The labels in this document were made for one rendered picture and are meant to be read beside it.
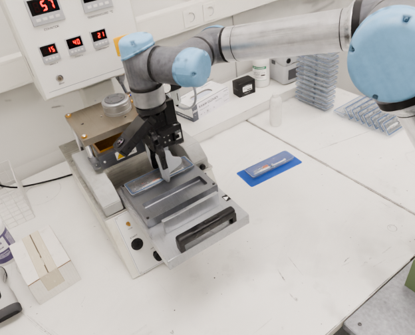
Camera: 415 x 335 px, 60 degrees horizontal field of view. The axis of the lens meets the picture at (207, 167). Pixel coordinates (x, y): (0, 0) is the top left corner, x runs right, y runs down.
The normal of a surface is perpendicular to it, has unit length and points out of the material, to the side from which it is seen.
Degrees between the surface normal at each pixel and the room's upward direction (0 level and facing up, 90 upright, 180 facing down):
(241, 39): 63
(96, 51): 90
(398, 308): 0
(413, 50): 82
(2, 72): 90
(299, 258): 0
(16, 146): 90
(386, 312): 0
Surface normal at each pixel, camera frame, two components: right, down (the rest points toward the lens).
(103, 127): -0.11, -0.78
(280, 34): -0.54, 0.14
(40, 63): 0.54, 0.46
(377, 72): -0.54, 0.43
